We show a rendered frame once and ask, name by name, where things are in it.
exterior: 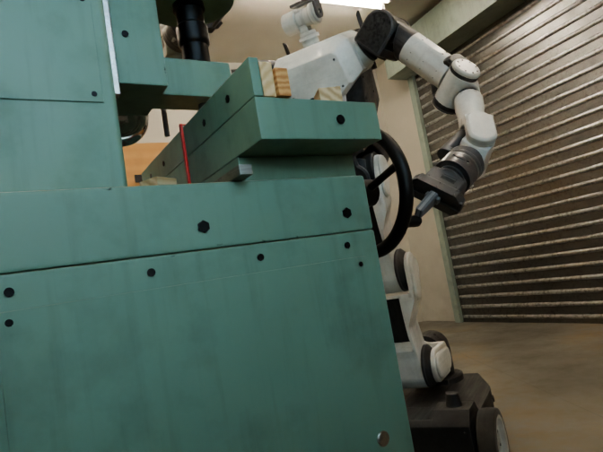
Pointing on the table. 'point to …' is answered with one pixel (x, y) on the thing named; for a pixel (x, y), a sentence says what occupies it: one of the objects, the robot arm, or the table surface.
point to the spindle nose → (191, 30)
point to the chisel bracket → (191, 83)
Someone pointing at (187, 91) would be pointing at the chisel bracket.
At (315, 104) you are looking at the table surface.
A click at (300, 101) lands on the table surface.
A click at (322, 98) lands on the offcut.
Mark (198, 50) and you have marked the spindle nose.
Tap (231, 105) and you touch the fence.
